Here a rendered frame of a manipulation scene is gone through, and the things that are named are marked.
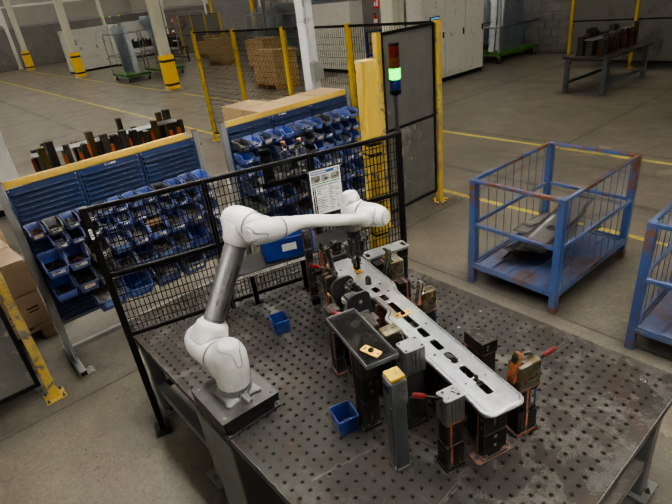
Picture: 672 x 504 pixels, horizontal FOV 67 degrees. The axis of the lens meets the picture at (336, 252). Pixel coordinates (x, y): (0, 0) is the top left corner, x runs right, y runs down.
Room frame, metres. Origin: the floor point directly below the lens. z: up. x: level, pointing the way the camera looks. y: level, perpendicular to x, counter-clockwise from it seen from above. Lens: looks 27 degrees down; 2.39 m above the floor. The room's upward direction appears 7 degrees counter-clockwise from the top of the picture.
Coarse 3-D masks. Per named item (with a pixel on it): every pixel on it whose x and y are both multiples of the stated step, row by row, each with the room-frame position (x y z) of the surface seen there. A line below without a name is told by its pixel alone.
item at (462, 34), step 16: (416, 0) 12.90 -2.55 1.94; (432, 0) 12.97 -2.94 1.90; (448, 0) 13.33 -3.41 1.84; (464, 0) 13.72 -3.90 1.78; (480, 0) 14.13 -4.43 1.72; (416, 16) 12.91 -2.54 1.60; (432, 16) 12.96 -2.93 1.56; (448, 16) 13.33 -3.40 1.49; (464, 16) 13.72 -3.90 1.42; (480, 16) 14.13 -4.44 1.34; (448, 32) 13.33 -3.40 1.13; (464, 32) 13.72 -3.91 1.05; (480, 32) 14.14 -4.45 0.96; (448, 48) 13.32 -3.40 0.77; (464, 48) 13.73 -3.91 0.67; (480, 48) 14.15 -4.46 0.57; (448, 64) 13.32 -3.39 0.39; (464, 64) 13.74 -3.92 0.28; (480, 64) 14.16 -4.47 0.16
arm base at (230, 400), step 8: (216, 384) 1.85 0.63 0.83; (216, 392) 1.80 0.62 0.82; (224, 392) 1.75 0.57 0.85; (240, 392) 1.75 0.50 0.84; (248, 392) 1.77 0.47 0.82; (256, 392) 1.79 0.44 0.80; (224, 400) 1.74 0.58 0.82; (232, 400) 1.73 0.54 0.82; (240, 400) 1.74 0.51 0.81; (248, 400) 1.72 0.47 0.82; (232, 408) 1.71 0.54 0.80
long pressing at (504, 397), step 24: (336, 264) 2.54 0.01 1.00; (360, 264) 2.50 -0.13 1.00; (384, 288) 2.22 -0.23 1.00; (408, 336) 1.80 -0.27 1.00; (432, 336) 1.78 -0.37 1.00; (432, 360) 1.62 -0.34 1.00; (480, 360) 1.59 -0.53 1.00; (456, 384) 1.47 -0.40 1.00; (504, 384) 1.44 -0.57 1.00; (480, 408) 1.33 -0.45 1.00; (504, 408) 1.32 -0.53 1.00
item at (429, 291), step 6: (426, 288) 2.10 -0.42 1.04; (432, 288) 2.10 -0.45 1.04; (426, 294) 2.07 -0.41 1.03; (432, 294) 2.08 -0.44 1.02; (426, 300) 2.07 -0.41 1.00; (432, 300) 2.08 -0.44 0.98; (420, 306) 2.07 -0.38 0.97; (426, 306) 2.07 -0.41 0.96; (432, 306) 2.08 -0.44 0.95; (426, 312) 2.06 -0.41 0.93; (432, 312) 2.08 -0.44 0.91; (432, 318) 2.08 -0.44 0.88; (426, 336) 2.06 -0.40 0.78
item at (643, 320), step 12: (660, 216) 2.74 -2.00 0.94; (648, 228) 2.68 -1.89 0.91; (660, 228) 2.63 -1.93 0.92; (648, 240) 2.67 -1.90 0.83; (648, 252) 2.66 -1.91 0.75; (648, 264) 2.65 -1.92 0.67; (648, 276) 2.66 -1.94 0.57; (636, 288) 2.68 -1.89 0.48; (660, 288) 3.04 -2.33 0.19; (636, 300) 2.67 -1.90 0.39; (660, 300) 2.94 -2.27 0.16; (636, 312) 2.66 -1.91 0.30; (648, 312) 2.80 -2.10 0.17; (660, 312) 2.80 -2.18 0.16; (636, 324) 2.65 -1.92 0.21; (648, 324) 2.69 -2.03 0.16; (660, 324) 2.68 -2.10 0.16; (636, 336) 2.66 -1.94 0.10; (648, 336) 2.58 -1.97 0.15; (660, 336) 2.54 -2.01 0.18
